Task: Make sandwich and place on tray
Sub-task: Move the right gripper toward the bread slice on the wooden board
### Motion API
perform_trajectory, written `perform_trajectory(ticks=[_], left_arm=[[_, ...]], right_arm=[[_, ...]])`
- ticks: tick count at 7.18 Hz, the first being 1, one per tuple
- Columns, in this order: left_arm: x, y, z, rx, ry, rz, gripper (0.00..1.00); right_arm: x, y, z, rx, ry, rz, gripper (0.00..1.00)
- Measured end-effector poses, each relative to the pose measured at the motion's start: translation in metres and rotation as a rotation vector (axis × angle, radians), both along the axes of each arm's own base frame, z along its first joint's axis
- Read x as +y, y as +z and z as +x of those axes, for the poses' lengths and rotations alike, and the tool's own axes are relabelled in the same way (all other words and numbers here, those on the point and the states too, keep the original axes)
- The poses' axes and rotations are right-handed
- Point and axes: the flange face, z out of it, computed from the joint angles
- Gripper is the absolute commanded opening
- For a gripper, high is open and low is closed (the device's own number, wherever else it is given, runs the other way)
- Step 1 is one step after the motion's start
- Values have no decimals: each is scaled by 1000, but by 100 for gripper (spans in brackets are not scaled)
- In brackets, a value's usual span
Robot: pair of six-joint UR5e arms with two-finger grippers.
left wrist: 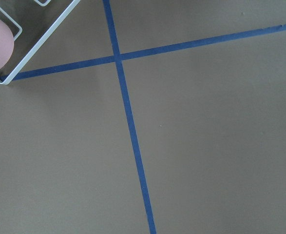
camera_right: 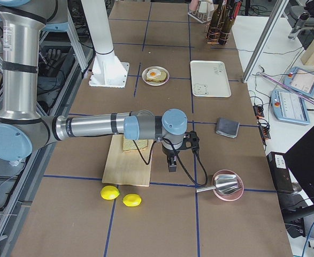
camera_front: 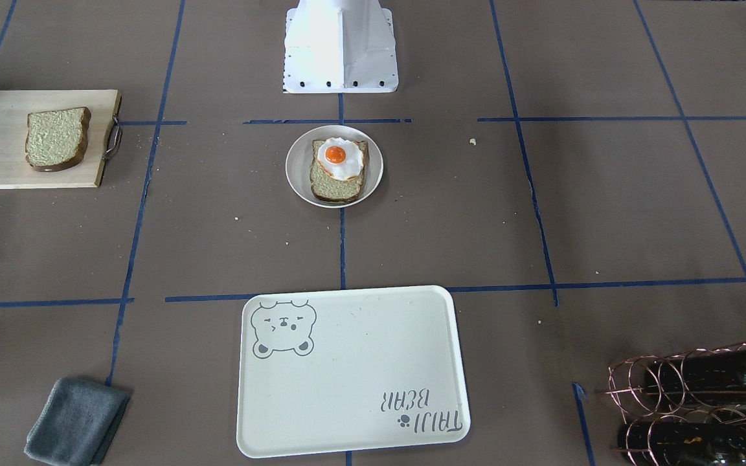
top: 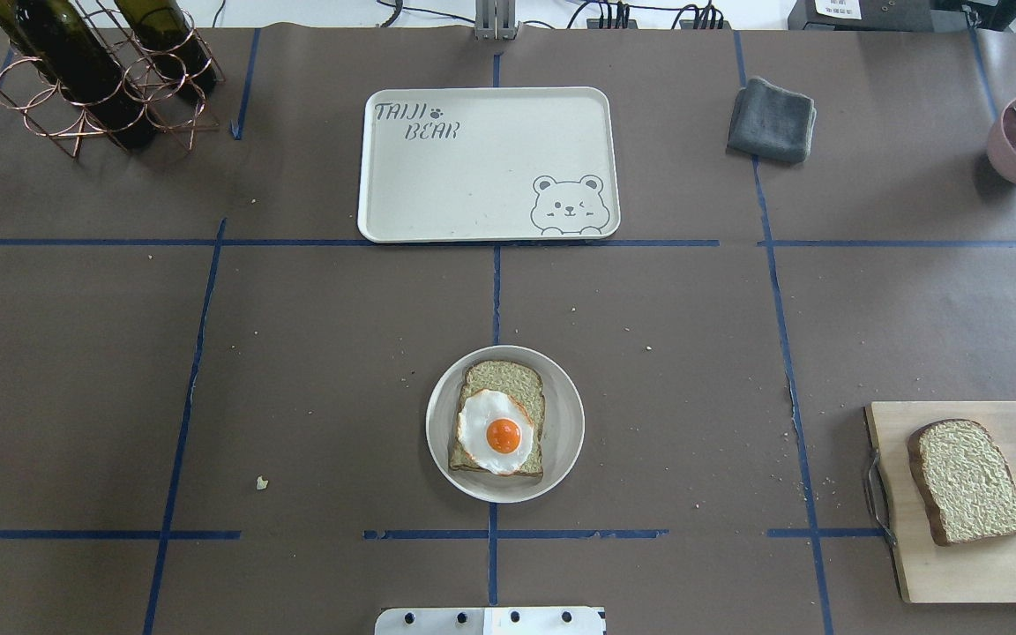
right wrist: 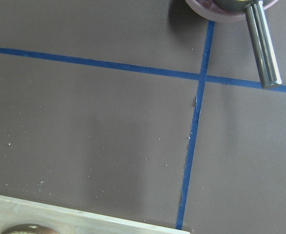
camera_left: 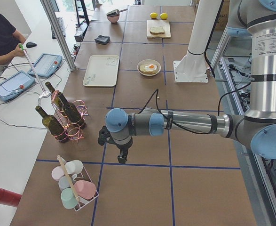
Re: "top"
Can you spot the bread slice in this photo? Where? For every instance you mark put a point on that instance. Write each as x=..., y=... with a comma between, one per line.
x=964, y=481
x=523, y=384

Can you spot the white round plate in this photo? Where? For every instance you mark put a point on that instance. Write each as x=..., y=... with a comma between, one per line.
x=562, y=438

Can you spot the fried egg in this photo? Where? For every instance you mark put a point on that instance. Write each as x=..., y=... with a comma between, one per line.
x=496, y=433

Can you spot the beige bear serving tray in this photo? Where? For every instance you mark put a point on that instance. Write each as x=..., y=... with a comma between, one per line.
x=488, y=164

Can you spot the grey folded cloth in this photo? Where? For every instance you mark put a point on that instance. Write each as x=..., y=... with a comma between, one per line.
x=772, y=122

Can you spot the dark green wine bottle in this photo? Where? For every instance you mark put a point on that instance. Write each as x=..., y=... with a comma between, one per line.
x=66, y=50

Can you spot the wooden cutting board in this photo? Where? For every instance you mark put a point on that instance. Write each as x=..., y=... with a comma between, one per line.
x=979, y=572

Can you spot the aluminium frame post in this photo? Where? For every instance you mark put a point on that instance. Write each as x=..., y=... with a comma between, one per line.
x=495, y=20

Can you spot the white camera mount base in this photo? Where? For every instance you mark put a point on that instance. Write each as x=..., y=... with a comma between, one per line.
x=493, y=620

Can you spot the copper wire bottle rack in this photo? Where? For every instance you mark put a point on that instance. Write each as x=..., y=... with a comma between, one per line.
x=27, y=91

